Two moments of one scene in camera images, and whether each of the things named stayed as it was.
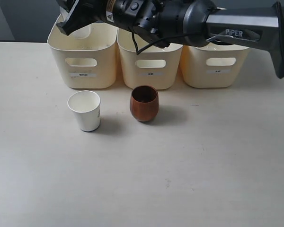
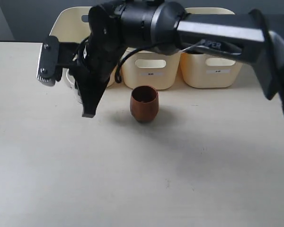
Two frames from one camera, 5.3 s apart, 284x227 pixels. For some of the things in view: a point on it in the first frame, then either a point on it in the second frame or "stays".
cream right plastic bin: (214, 66) stays
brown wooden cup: (144, 102) stays
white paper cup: (85, 105) -> (73, 95)
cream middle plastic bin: (146, 65) stays
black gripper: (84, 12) -> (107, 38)
